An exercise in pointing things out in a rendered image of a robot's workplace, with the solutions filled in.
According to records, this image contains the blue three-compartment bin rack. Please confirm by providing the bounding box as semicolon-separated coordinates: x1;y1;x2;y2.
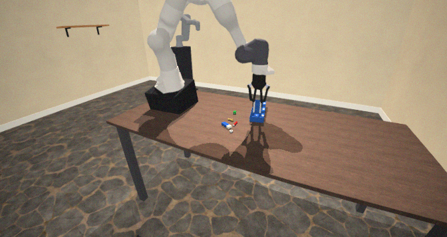
249;100;266;123

